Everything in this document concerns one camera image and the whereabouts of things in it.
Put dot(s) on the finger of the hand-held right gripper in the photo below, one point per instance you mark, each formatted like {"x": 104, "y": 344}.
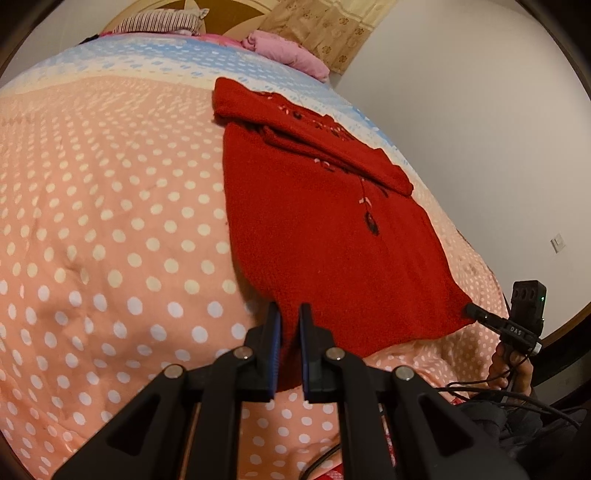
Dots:
{"x": 485, "y": 316}

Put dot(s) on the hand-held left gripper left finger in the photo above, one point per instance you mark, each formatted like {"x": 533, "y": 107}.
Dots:
{"x": 275, "y": 341}

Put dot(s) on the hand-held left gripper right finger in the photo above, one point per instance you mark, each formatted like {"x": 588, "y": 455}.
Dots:
{"x": 304, "y": 341}

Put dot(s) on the red embroidered knit sweater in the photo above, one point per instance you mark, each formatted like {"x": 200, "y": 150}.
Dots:
{"x": 332, "y": 240}

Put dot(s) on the person's right hand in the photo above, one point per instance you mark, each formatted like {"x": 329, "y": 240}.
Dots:
{"x": 508, "y": 369}

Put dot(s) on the person's dark clothing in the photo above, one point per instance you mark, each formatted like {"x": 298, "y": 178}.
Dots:
{"x": 517, "y": 424}

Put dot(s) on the polka dot bedspread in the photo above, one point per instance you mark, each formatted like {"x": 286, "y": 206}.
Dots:
{"x": 115, "y": 207}

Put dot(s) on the pink pillow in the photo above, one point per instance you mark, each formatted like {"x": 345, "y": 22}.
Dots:
{"x": 286, "y": 51}

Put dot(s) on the beige floral window curtain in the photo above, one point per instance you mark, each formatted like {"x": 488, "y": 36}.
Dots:
{"x": 332, "y": 32}

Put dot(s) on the cream wooden headboard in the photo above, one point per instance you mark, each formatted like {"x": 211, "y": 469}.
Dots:
{"x": 221, "y": 16}

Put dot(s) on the striped pillow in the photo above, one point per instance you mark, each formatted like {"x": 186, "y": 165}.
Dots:
{"x": 157, "y": 21}

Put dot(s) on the dark cloth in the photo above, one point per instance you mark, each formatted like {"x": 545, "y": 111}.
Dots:
{"x": 87, "y": 39}

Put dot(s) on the white wall switch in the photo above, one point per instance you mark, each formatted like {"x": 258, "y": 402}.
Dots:
{"x": 557, "y": 243}

